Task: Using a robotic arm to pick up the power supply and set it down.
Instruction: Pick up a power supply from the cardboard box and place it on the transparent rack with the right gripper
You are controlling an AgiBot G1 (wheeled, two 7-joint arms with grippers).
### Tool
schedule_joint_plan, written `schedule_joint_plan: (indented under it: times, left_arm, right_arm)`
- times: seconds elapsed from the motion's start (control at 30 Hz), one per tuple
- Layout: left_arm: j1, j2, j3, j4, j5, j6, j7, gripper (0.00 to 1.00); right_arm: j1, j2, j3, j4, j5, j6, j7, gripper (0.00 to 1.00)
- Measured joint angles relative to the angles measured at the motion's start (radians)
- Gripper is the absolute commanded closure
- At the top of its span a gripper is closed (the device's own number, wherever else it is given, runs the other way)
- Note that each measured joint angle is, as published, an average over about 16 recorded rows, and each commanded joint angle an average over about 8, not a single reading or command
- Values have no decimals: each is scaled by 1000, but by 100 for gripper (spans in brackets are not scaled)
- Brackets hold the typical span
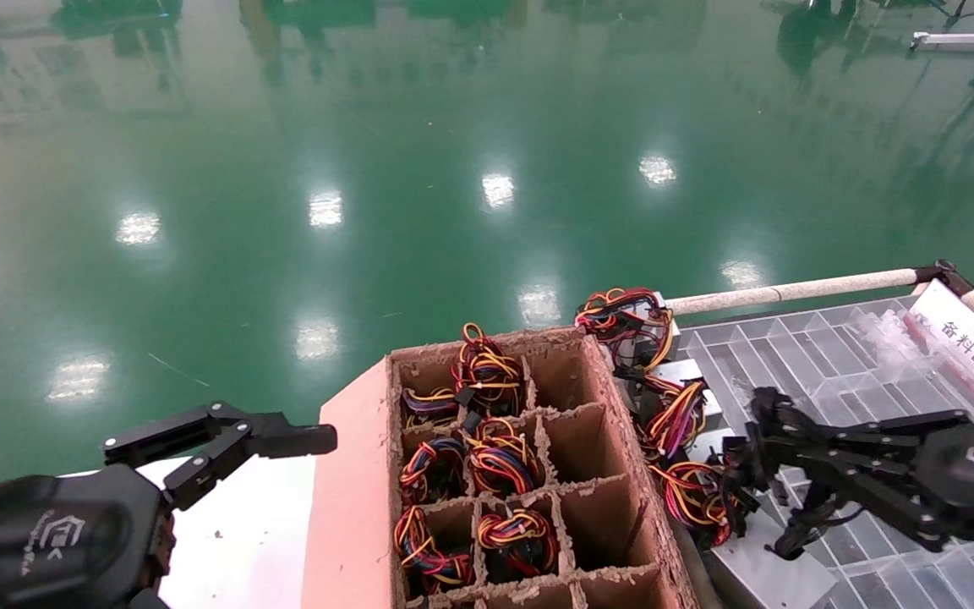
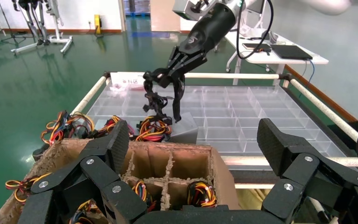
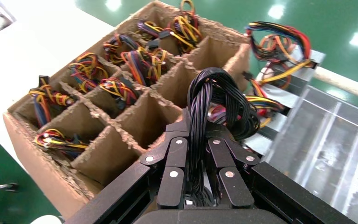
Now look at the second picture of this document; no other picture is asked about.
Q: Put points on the yellow floor unit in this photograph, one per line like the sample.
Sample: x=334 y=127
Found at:
x=97 y=24

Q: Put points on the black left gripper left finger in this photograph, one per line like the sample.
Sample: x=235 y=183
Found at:
x=98 y=173

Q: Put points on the black humanoid robot legs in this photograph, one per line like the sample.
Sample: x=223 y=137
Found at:
x=37 y=18

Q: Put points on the black laptop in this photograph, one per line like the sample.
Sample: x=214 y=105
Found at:
x=290 y=52

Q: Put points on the clear plastic compartment tray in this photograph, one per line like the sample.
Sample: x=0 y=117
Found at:
x=244 y=117

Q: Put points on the brown pulp divider box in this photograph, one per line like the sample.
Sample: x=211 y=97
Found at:
x=188 y=164

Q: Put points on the white table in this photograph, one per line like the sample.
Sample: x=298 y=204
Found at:
x=290 y=61

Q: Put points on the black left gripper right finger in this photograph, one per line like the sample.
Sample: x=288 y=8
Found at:
x=305 y=173

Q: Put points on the tan door panel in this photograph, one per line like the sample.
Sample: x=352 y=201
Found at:
x=165 y=15

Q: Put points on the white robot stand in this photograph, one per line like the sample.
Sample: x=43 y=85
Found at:
x=58 y=38

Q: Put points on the grey metal block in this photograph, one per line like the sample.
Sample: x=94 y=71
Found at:
x=185 y=131

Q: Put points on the white sign with Chinese text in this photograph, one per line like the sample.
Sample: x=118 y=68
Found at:
x=126 y=79

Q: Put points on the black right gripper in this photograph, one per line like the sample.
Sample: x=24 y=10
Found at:
x=210 y=28

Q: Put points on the clear plastic parts bag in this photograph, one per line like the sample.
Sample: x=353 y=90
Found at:
x=117 y=88

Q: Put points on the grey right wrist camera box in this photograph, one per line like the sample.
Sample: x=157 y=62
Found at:
x=183 y=9

